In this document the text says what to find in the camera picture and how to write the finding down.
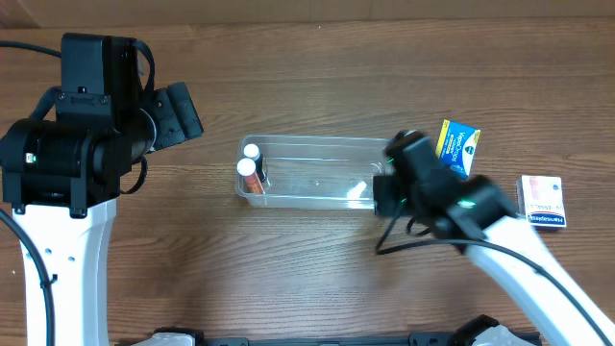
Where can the clear plastic container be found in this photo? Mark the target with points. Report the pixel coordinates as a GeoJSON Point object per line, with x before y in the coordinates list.
{"type": "Point", "coordinates": [316, 172]}

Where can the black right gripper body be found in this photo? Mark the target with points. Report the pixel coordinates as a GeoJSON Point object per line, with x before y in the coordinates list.
{"type": "Point", "coordinates": [384, 193]}

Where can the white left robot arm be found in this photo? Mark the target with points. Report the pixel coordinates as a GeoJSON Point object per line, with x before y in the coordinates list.
{"type": "Point", "coordinates": [61, 174]}

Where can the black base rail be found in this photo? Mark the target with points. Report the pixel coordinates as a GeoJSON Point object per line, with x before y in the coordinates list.
{"type": "Point", "coordinates": [412, 339]}

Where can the orange tube white cap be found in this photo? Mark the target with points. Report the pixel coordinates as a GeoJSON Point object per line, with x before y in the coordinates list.
{"type": "Point", "coordinates": [247, 170]}

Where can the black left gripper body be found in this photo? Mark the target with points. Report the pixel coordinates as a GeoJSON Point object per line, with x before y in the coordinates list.
{"type": "Point", "coordinates": [182, 113]}

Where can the black tube white cap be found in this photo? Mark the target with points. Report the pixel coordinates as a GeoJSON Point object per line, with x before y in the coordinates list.
{"type": "Point", "coordinates": [252, 151]}

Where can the blue yellow medicine box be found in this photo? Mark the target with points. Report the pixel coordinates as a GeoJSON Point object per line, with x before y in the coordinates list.
{"type": "Point", "coordinates": [456, 147]}

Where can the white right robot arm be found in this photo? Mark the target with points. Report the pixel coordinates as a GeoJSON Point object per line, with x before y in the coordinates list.
{"type": "Point", "coordinates": [483, 224]}

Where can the white blue plaster box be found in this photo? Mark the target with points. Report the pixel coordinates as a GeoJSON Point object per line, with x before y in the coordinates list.
{"type": "Point", "coordinates": [540, 200]}

